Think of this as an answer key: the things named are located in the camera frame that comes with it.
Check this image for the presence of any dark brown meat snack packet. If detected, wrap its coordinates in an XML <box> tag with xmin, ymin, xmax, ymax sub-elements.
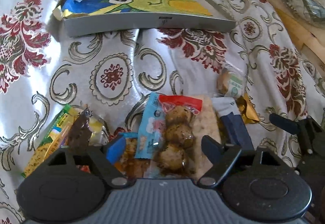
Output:
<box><xmin>67</xmin><ymin>108</ymin><xmax>92</xmax><ymax>155</ymax></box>

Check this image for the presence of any blue edged brown snack packet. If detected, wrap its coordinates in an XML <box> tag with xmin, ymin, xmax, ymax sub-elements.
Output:
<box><xmin>110</xmin><ymin>132</ymin><xmax>150</xmax><ymax>178</ymax></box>

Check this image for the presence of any beige rice cracker bar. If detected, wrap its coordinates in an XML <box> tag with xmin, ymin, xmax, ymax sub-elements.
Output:
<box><xmin>190</xmin><ymin>95</ymin><xmax>221</xmax><ymax>181</ymax></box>

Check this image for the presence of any meatball snack packet red top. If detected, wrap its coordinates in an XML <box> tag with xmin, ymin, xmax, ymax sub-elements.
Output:
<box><xmin>154</xmin><ymin>95</ymin><xmax>203</xmax><ymax>177</ymax></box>

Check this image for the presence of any navy blue white snack packet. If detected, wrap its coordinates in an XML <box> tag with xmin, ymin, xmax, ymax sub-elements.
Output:
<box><xmin>211</xmin><ymin>97</ymin><xmax>254</xmax><ymax>150</ymax></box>

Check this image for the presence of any light blue snack packet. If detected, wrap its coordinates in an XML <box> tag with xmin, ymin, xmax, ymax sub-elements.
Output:
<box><xmin>135</xmin><ymin>93</ymin><xmax>165</xmax><ymax>159</ymax></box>

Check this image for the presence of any green yellow snack packet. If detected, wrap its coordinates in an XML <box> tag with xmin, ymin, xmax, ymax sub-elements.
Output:
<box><xmin>22</xmin><ymin>104</ymin><xmax>79</xmax><ymax>178</ymax></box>

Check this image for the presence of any gold foil wrapper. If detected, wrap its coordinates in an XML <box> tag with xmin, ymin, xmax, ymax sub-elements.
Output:
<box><xmin>236</xmin><ymin>93</ymin><xmax>259</xmax><ymax>124</ymax></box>

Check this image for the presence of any round pastry green label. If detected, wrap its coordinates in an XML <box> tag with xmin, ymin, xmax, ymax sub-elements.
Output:
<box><xmin>217</xmin><ymin>67</ymin><xmax>246</xmax><ymax>99</ymax></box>

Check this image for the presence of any floral silver bed cover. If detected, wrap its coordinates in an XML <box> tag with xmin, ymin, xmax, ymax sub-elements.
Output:
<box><xmin>1</xmin><ymin>0</ymin><xmax>324</xmax><ymax>223</ymax></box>

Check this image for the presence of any grey tray with cartoon drawing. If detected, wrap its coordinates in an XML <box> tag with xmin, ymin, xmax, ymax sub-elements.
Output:
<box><xmin>53</xmin><ymin>0</ymin><xmax>235</xmax><ymax>37</ymax></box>

